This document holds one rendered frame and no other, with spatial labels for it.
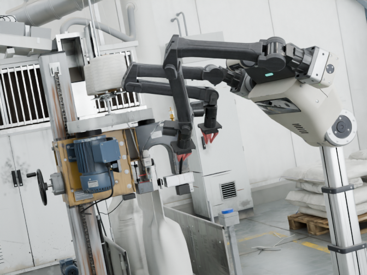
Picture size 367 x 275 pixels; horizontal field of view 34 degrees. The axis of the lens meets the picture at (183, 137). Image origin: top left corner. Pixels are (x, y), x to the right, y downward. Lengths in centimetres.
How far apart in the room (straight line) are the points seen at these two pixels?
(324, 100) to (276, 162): 540
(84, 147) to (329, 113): 106
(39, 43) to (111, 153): 277
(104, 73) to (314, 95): 95
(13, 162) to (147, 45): 179
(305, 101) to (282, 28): 561
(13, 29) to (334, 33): 453
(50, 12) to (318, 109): 354
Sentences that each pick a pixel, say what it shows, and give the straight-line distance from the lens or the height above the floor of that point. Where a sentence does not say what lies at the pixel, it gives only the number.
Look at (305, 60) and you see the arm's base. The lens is 217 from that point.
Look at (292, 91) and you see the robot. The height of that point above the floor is 138.
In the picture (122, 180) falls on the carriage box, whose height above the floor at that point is 109.
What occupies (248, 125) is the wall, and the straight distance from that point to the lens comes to 757.
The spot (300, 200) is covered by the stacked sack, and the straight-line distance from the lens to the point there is 578.
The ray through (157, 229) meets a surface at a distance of 300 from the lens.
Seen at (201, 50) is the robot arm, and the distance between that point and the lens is 215.
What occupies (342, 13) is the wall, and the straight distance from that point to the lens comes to 844.
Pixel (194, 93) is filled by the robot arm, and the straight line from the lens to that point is 268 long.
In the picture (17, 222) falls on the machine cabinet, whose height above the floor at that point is 63.
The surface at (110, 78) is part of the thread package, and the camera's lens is 269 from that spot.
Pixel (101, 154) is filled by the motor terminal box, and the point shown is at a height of 125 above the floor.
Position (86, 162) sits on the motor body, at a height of 123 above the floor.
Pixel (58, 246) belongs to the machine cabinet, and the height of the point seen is 33.
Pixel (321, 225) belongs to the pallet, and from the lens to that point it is 559.
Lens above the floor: 140
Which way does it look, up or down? 3 degrees down
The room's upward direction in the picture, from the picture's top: 10 degrees counter-clockwise
